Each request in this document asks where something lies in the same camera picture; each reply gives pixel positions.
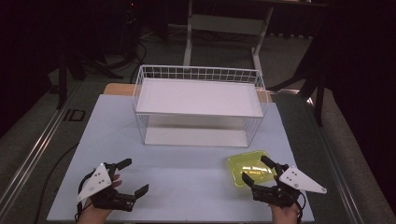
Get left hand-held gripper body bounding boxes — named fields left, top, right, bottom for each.
left=76, top=161, right=137, bottom=213

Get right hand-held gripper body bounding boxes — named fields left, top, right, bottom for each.
left=251, top=162, right=328, bottom=209

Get yellow-green plastic tray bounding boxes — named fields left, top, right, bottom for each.
left=226, top=149, right=278, bottom=188

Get person's left hand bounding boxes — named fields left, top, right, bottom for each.
left=77, top=174, right=123, bottom=224

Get person's right hand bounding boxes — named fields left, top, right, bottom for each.
left=270, top=202, right=301, bottom=224

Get pale blue table board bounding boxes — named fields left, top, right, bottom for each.
left=46, top=92, right=316, bottom=222

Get black stand legs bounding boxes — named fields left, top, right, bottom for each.
left=267, top=46, right=329, bottom=127
left=55, top=46, right=125, bottom=110

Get dark curtain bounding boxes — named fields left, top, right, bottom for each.
left=0, top=0, right=64, bottom=139
left=323, top=0, right=396, bottom=206

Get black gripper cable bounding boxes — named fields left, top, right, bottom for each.
left=294, top=191, right=308, bottom=224
left=74, top=169, right=95, bottom=222

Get metal floor rail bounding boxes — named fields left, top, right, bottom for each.
left=0, top=81, right=82, bottom=216
left=306, top=96, right=365, bottom=224

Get black floor cable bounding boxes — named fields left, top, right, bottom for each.
left=33, top=142, right=79, bottom=224

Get white wire shelf rack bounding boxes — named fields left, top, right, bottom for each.
left=132, top=63, right=269, bottom=148

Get black looped cable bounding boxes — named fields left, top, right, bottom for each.
left=128, top=39, right=149, bottom=84

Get white metal desk frame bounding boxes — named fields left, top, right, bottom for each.
left=182, top=0, right=276, bottom=76

